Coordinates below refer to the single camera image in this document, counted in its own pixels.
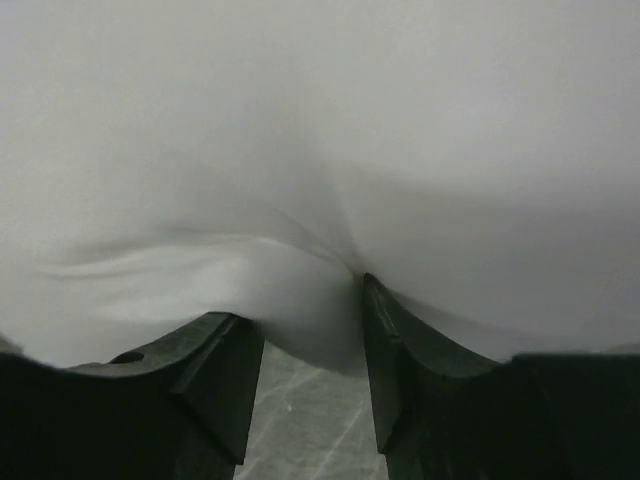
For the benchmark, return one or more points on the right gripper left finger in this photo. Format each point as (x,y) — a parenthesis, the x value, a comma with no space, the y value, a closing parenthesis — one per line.
(179,407)

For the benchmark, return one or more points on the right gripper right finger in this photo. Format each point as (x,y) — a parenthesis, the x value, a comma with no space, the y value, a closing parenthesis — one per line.
(442,411)

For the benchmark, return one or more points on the white pillow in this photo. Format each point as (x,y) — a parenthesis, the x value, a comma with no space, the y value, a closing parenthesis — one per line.
(164,159)

